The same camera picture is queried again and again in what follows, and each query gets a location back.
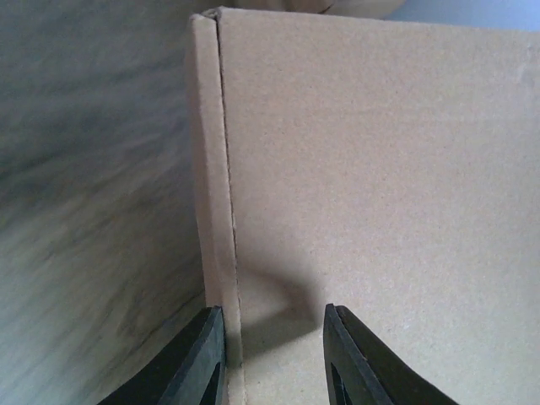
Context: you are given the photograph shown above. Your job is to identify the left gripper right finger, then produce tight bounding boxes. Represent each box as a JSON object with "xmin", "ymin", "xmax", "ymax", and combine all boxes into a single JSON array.
[{"xmin": 323, "ymin": 304, "xmax": 456, "ymax": 405}]

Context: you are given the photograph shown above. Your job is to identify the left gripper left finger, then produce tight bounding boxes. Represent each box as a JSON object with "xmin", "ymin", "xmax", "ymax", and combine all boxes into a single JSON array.
[{"xmin": 100, "ymin": 306, "xmax": 225, "ymax": 405}]

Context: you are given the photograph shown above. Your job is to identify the cardboard box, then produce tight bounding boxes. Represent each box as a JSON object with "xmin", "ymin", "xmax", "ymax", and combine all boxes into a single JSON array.
[{"xmin": 186, "ymin": 8, "xmax": 539, "ymax": 404}]

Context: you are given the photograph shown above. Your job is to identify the folded boxes lower stack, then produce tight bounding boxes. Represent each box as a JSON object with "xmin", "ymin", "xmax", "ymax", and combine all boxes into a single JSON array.
[{"xmin": 230, "ymin": 0, "xmax": 407, "ymax": 19}]

